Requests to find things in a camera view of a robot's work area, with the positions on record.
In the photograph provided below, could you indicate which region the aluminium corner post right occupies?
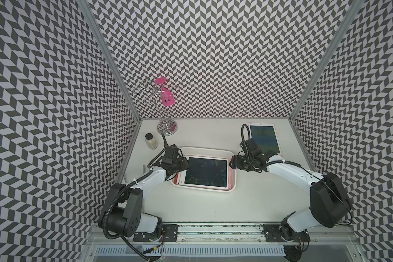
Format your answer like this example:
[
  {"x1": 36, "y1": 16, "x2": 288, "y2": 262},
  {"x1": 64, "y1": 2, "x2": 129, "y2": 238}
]
[{"x1": 289, "y1": 0, "x2": 365, "y2": 123}]

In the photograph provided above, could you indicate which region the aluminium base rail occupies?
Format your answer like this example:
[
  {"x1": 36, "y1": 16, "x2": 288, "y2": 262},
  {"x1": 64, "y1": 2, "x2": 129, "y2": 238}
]
[{"x1": 84, "y1": 222, "x2": 361, "y2": 246}]

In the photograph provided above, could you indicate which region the glass spice jar black lid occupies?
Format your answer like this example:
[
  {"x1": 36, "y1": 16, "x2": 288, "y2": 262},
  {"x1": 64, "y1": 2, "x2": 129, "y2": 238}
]
[{"x1": 145, "y1": 133, "x2": 158, "y2": 150}]

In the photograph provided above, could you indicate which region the aluminium corner post left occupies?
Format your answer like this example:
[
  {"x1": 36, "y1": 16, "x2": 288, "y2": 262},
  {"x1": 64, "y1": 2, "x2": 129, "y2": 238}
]
[{"x1": 76, "y1": 0, "x2": 141, "y2": 121}]

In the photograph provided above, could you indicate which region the white plastic storage box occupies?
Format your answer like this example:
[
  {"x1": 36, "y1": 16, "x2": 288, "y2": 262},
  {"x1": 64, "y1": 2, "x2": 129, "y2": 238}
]
[{"x1": 170, "y1": 146, "x2": 236, "y2": 193}]

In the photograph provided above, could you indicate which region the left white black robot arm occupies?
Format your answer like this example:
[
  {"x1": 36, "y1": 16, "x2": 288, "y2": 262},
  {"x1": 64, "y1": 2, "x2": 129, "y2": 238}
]
[{"x1": 98, "y1": 145, "x2": 189, "y2": 239}]

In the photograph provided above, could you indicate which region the pink writing tablet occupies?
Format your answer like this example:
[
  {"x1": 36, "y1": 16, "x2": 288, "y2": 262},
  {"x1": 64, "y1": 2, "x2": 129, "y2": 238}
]
[
  {"x1": 248, "y1": 123, "x2": 282, "y2": 155},
  {"x1": 174, "y1": 156, "x2": 231, "y2": 191}
]

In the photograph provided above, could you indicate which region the aluminium corner post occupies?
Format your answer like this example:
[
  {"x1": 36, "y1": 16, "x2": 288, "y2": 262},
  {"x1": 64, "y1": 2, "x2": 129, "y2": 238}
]
[
  {"x1": 76, "y1": 0, "x2": 141, "y2": 121},
  {"x1": 289, "y1": 0, "x2": 365, "y2": 123}
]

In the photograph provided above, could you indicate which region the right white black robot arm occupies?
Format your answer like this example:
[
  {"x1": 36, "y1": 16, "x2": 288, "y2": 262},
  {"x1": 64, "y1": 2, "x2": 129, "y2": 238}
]
[{"x1": 229, "y1": 139, "x2": 352, "y2": 242}]

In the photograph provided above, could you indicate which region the chrome wire jewelry stand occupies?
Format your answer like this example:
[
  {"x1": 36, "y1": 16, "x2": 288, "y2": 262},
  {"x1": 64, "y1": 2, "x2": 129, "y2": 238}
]
[{"x1": 134, "y1": 76, "x2": 178, "y2": 136}]

